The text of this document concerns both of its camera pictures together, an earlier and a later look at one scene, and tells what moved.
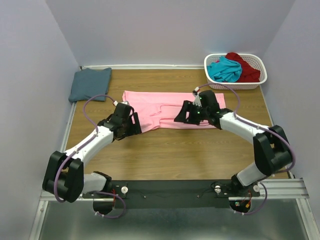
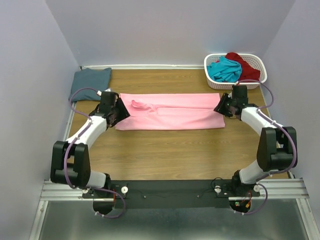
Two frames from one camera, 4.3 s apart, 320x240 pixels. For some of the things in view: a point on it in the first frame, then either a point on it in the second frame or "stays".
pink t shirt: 160,109 stays
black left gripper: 135,128 → 124,113
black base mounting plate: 171,194 stays
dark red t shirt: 248,73 stays
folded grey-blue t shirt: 88,82 stays
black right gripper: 187,106 → 219,107
